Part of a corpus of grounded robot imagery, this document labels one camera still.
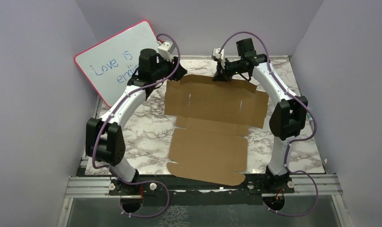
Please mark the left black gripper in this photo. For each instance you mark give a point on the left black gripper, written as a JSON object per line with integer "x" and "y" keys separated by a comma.
{"x": 177, "y": 74}

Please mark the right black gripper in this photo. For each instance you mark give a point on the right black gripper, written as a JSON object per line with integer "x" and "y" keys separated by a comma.
{"x": 220, "y": 76}

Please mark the brown cardboard box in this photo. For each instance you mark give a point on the brown cardboard box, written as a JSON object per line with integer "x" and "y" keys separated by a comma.
{"x": 209, "y": 142}

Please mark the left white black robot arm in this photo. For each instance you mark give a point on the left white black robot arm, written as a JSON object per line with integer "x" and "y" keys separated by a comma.
{"x": 105, "y": 143}

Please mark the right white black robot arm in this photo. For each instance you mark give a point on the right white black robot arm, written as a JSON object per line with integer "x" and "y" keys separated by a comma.
{"x": 289, "y": 115}

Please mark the pink framed whiteboard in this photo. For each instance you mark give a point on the pink framed whiteboard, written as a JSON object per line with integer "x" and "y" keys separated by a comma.
{"x": 109, "y": 64}

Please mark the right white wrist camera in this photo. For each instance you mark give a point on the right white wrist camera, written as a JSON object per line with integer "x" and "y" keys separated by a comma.
{"x": 219, "y": 57}

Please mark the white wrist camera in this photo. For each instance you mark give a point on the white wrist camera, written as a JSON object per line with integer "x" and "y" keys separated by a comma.
{"x": 219, "y": 57}
{"x": 165, "y": 50}

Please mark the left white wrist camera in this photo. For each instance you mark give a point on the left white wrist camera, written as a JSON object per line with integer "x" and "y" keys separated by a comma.
{"x": 165, "y": 50}

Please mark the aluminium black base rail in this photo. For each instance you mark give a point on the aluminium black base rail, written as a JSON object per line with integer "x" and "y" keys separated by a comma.
{"x": 101, "y": 202}

